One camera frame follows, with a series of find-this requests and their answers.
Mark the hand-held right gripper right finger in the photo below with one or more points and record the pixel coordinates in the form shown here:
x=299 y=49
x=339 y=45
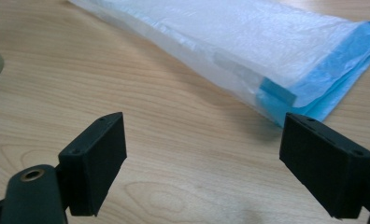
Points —
x=326 y=168

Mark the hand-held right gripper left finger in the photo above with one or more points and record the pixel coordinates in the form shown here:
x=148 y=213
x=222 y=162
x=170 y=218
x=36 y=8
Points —
x=92 y=161

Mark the white plastic bag blue band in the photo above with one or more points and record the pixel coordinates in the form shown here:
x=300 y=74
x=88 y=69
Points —
x=236 y=37

